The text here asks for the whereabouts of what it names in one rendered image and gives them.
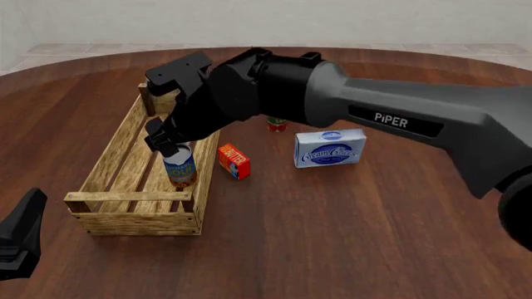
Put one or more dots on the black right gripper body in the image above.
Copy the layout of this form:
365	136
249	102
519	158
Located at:
191	121

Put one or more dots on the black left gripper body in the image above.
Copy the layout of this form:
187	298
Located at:
16	264

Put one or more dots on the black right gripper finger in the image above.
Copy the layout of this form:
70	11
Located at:
154	141
169	150

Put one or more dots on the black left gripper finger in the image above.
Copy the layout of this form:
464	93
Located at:
25	221

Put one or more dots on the alphabet soup can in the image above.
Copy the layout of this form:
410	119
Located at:
183	174

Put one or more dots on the grey and black right robot arm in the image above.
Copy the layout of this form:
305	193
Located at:
415	102

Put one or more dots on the wooden slat tray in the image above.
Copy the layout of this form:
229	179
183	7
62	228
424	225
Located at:
137	222

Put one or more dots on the black flat plate on stalk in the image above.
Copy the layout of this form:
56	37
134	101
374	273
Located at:
178	70

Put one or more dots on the red butter box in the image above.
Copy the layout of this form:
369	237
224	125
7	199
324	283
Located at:
232	160

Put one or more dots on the red tomato sauce can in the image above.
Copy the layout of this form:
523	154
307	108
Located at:
277	126

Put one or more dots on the white blue cream cheese box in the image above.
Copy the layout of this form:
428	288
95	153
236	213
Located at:
330	149

